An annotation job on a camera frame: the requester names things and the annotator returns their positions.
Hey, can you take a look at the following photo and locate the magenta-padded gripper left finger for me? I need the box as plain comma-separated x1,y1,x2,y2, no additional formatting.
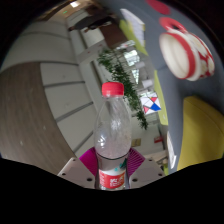
57,147,100,190

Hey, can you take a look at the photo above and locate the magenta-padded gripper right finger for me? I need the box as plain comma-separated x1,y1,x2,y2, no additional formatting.
125,147,167,190

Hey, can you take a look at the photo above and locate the clear red-capped water bottle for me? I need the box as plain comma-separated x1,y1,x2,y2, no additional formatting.
93,81,133,191

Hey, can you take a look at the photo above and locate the red blue white patterned cube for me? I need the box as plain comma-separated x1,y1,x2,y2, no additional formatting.
139,92,162,115

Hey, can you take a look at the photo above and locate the row of green potted plants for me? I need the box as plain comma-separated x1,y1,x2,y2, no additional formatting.
96,48,149,130

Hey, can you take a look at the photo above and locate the red and white mug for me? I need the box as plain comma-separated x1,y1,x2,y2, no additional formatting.
158,16,216,82

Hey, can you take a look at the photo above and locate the brown reception counter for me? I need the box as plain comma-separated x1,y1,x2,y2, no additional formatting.
99,23,129,49

